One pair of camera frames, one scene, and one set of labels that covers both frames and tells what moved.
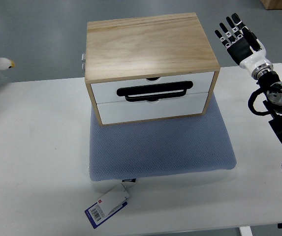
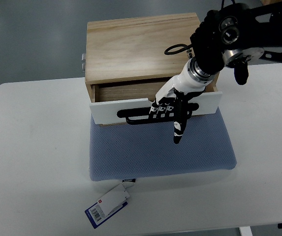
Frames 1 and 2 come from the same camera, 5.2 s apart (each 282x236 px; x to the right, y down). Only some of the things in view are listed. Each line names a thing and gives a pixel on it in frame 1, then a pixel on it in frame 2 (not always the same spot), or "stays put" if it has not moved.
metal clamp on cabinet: (83, 59) stays put
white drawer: (106, 92) → (107, 113)
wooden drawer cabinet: (146, 68) stays put
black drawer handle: (129, 91) → (144, 112)
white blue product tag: (106, 206) stays put
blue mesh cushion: (162, 147) stays put
